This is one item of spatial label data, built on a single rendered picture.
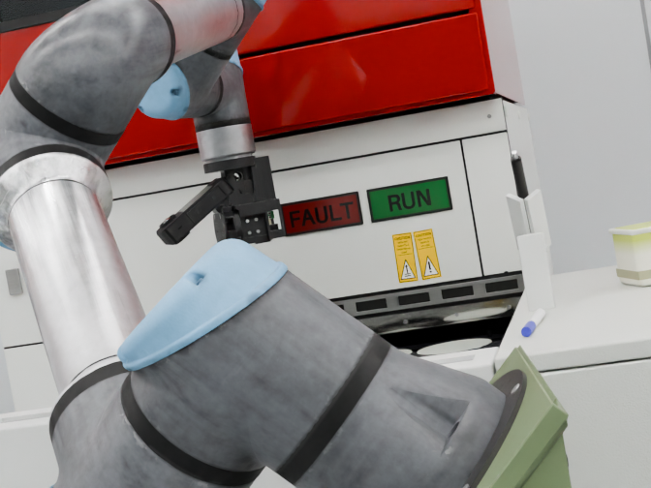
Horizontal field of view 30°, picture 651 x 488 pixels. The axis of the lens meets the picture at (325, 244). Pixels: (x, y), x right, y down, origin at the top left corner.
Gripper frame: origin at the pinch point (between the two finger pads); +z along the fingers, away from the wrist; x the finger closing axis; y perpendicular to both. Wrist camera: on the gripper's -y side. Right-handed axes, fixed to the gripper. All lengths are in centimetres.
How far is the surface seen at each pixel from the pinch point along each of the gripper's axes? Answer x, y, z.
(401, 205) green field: 1.9, 25.9, -9.7
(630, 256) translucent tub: -36, 39, 0
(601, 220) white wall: 120, 120, 7
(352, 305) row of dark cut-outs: 6.5, 17.5, 3.3
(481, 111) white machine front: -4.2, 37.8, -20.8
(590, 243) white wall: 121, 117, 13
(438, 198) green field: -0.7, 30.6, -9.9
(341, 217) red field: 6.2, 18.1, -9.5
